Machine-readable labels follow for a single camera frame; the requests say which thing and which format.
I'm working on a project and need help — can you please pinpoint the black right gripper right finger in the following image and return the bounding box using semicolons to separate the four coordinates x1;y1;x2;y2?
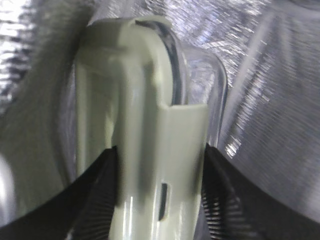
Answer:
201;144;320;240

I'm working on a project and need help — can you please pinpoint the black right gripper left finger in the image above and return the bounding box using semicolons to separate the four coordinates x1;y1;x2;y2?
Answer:
0;146;118;240

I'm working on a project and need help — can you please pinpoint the navy insulated lunch bag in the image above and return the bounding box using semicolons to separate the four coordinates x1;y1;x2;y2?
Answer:
0;0;320;228

